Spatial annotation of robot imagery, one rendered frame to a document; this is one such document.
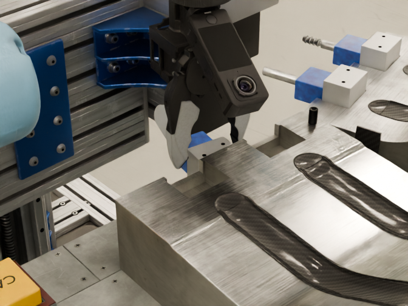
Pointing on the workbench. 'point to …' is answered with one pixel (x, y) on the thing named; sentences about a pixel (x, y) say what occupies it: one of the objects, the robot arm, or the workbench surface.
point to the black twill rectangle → (368, 138)
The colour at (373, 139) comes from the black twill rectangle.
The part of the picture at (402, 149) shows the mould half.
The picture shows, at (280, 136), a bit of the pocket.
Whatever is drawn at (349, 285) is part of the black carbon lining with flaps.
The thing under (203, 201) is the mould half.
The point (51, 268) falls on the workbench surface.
